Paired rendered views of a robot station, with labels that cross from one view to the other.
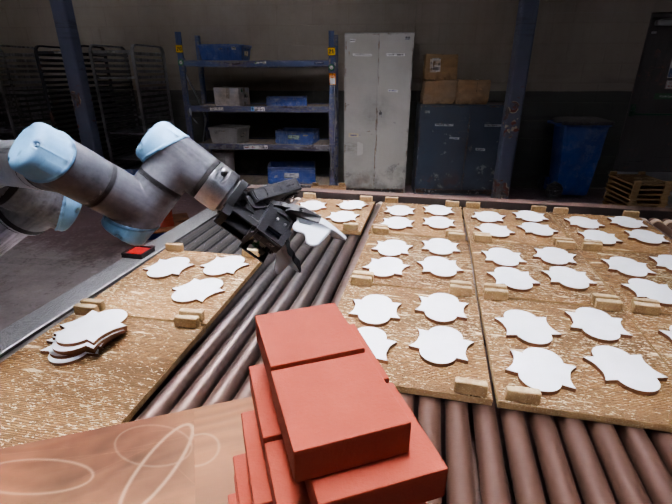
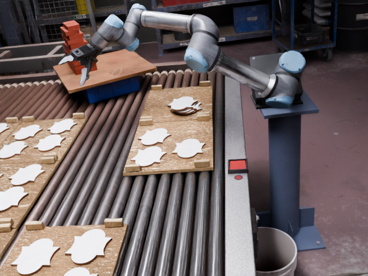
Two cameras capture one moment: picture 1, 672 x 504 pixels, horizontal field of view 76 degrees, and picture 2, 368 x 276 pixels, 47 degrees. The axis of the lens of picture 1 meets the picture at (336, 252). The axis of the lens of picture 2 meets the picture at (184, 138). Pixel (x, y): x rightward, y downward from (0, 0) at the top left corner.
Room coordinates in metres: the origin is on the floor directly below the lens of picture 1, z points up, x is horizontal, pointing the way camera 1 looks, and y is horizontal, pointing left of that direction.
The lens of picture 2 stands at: (2.67, 0.39, 1.80)
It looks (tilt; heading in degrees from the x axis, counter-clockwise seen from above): 29 degrees down; 176
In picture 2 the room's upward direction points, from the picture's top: 8 degrees counter-clockwise
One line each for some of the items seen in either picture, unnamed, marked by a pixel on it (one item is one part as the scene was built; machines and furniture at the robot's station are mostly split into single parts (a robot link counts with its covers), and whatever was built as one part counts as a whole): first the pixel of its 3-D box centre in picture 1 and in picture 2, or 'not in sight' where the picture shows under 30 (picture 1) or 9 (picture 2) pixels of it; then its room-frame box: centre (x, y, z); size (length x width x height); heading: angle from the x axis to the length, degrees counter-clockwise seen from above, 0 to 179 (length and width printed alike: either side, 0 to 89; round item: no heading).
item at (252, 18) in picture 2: not in sight; (250, 15); (-3.36, 1.98, 0.32); 0.50 x 0.41 x 0.37; 82
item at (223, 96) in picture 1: (232, 96); not in sight; (5.78, 1.31, 1.20); 0.36 x 0.28 x 0.22; 73
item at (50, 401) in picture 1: (77, 374); (178, 104); (0.70, 0.52, 0.93); 0.41 x 0.35 x 0.02; 169
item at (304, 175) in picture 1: (292, 172); not in sight; (5.70, 0.58, 0.25); 0.62 x 0.42 x 0.22; 93
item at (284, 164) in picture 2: not in sight; (284, 171); (0.75, 1.06, 0.44); 0.38 x 0.38 x 0.87; 85
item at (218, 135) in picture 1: (229, 133); not in sight; (5.74, 1.37, 0.74); 0.44 x 0.36 x 0.20; 71
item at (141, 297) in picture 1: (182, 282); (171, 144); (1.11, 0.44, 0.93); 0.41 x 0.35 x 0.02; 169
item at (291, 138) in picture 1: (297, 135); not in sight; (5.70, 0.49, 0.72); 0.50 x 0.38 x 0.16; 78
